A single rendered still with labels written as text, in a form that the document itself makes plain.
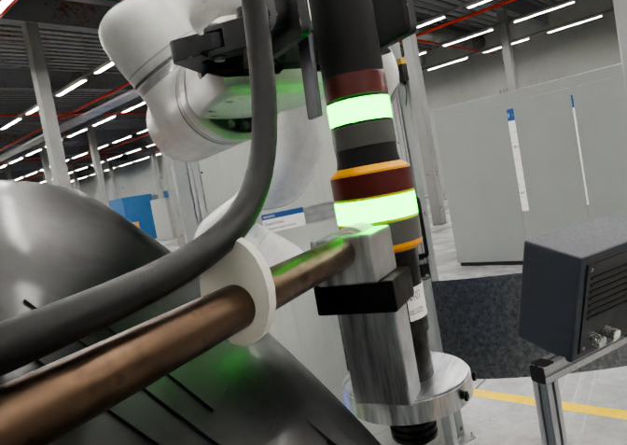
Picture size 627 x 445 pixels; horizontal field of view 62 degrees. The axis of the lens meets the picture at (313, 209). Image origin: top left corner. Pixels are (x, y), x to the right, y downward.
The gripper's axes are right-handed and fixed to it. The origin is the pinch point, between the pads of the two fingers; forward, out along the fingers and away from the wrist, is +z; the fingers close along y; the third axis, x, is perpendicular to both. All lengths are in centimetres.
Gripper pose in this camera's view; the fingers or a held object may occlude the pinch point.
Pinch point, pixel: (341, 13)
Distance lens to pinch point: 29.3
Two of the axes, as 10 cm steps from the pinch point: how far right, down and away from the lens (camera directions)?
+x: -1.8, -9.8, -0.5
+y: -8.6, 1.8, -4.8
